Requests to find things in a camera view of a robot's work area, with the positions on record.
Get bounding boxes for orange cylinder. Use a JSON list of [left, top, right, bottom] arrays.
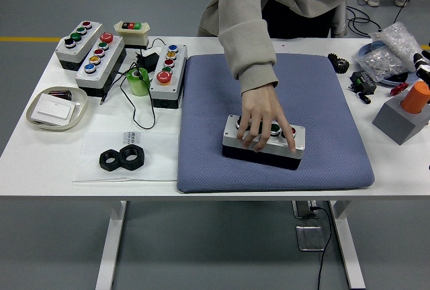
[[400, 81, 430, 115]]

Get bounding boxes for black hex nut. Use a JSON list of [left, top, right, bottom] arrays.
[[120, 145, 146, 171], [98, 148, 122, 171]]

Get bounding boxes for grey block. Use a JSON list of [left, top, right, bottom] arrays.
[[372, 97, 430, 146]]

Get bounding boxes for person's right hand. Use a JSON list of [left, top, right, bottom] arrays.
[[236, 83, 298, 154]]

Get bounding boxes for cream three-button switch box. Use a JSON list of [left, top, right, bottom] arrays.
[[114, 20, 151, 50]]

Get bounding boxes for short five-button box, red mushroom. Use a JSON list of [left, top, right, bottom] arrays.
[[148, 43, 188, 109]]

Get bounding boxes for beige shallow tray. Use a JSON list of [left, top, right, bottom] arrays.
[[26, 85, 89, 132]]

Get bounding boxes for black power cable under table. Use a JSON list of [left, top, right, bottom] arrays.
[[310, 205, 333, 290]]

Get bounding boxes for blue-grey padded mat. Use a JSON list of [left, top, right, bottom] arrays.
[[176, 53, 376, 194]]

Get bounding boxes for long five-button box, red mushroom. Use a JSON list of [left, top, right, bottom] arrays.
[[74, 32, 128, 99]]

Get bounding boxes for black metal gear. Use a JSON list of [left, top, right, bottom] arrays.
[[327, 52, 350, 75]]

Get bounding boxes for clear plastic bag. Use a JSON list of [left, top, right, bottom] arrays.
[[72, 131, 180, 183]]

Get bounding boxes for grey four-button control box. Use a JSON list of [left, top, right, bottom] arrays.
[[54, 20, 103, 72]]

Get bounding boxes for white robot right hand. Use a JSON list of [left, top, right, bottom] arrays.
[[412, 52, 430, 86]]

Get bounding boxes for green tape roll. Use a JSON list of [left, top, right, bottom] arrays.
[[126, 67, 150, 97]]

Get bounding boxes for white table leg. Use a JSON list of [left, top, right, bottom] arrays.
[[95, 200, 128, 290], [328, 200, 366, 289]]

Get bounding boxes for bubble wrap bag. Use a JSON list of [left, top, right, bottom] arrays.
[[370, 21, 425, 74]]

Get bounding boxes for thin black adapter cord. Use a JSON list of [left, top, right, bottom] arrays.
[[99, 38, 165, 130]]

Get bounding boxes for black floor cables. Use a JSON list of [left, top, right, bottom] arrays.
[[345, 0, 430, 38]]

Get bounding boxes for black power adapter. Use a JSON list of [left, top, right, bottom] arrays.
[[135, 51, 161, 70]]

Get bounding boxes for blue and white plate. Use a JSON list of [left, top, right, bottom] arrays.
[[357, 42, 425, 86]]

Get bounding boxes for bag of silver parts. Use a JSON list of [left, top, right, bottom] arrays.
[[352, 48, 409, 83]]

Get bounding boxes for yellow floor tape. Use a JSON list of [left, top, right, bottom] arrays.
[[0, 36, 62, 43]]

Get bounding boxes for grey button box with selector knob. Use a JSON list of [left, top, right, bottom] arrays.
[[221, 113, 306, 171]]

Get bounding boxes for small red part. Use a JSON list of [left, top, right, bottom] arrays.
[[389, 82, 409, 96]]

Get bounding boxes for dark small box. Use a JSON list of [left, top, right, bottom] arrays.
[[48, 90, 73, 102]]

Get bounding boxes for black and green terminal module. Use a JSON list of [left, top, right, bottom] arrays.
[[349, 70, 378, 95]]

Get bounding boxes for metal floor outlet box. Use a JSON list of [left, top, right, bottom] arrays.
[[295, 224, 332, 252]]

